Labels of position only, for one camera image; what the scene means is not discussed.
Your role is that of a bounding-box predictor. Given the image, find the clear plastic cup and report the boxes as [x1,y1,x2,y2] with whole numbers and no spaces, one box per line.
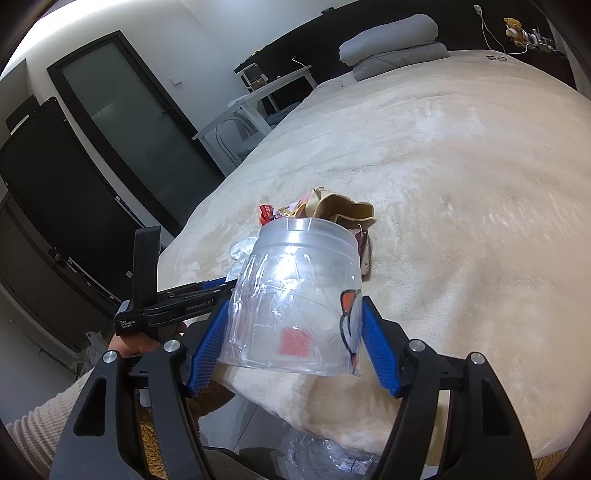
[219,218,362,376]

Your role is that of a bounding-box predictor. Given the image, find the maroon packet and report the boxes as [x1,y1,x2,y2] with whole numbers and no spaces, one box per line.
[353,225,372,277]

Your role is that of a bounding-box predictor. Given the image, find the beige knit sleeve forearm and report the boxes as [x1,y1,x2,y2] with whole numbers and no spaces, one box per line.
[6,370,93,479]

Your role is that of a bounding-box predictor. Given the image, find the clear plastic-lined trash bin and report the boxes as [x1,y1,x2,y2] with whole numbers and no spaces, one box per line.
[280,433,380,479]

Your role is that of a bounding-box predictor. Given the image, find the person's left hand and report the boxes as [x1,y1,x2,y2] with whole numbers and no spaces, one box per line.
[107,326,171,358]

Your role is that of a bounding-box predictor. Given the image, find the colourful yellow-red snack wrapper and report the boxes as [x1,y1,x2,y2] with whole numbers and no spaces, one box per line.
[259,204,290,226]

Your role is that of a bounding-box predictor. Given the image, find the pink patterned snack packet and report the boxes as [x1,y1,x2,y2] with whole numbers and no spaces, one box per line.
[274,192,311,218]

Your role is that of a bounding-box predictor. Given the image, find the black wardrobe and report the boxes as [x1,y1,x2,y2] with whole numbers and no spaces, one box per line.
[1,98,140,352]

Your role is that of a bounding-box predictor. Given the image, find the brown paper bag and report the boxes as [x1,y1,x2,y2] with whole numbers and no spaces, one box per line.
[304,187,376,229]

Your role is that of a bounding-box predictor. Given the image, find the dark glass door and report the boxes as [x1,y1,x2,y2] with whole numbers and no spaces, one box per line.
[47,31,224,236]

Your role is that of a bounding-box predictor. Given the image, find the white metal chair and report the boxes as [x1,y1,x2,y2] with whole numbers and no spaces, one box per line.
[215,101,302,163]

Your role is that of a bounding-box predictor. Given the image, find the white side table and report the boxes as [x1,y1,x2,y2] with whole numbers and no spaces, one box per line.
[192,64,318,176]

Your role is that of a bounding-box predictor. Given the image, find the beige plush bed blanket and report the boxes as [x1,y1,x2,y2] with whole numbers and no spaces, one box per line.
[158,51,590,457]

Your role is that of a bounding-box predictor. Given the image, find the grey folded pillow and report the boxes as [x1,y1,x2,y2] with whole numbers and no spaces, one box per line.
[339,14,450,81]

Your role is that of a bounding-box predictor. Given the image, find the brown teddy bear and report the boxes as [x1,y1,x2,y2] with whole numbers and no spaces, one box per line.
[504,17,529,48]

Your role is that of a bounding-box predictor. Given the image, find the black headboard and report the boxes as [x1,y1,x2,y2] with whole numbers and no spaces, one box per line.
[235,1,575,87]

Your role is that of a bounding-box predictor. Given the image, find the white bedside charger cable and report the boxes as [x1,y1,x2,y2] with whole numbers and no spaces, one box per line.
[473,4,530,56]

